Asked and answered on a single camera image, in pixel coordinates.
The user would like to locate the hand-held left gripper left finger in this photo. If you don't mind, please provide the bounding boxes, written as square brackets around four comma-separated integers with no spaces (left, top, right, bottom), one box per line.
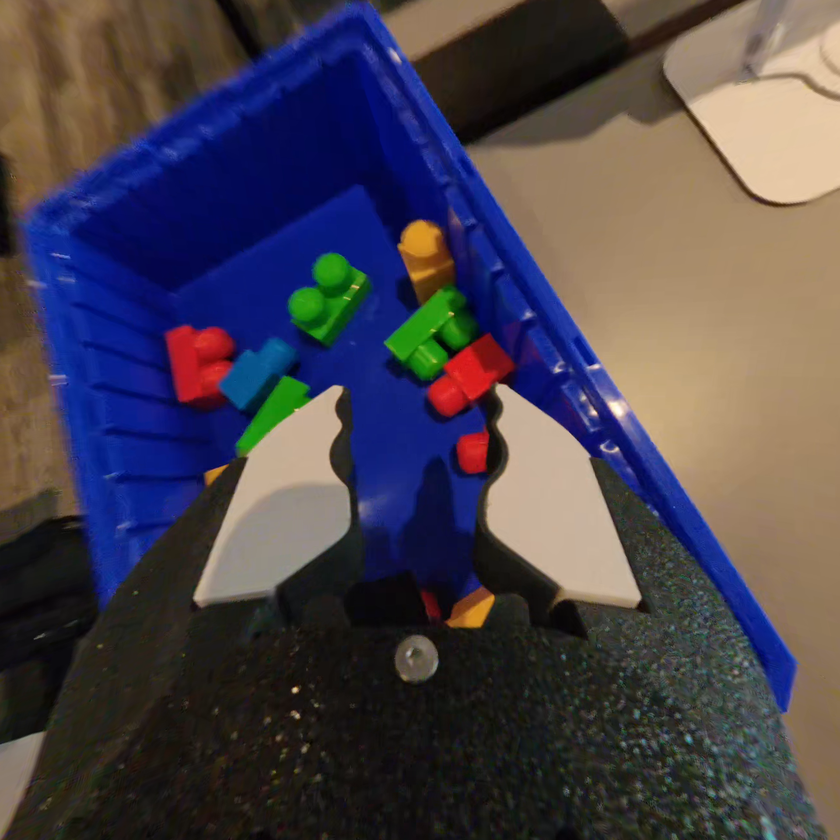
[192,385,365,610]

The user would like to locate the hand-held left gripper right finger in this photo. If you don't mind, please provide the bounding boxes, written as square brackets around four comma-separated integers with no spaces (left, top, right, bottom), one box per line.
[472,382,644,611]

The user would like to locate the pile of assorted toy blocks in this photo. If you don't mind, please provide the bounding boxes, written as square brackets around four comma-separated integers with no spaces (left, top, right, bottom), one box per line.
[164,220,516,630]

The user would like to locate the blue ribbed plastic bin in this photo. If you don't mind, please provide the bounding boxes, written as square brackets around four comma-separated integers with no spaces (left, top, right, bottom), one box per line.
[20,0,798,713]

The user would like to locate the black office chair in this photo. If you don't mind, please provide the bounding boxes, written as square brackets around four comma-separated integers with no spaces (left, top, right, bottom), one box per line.
[0,515,126,742]

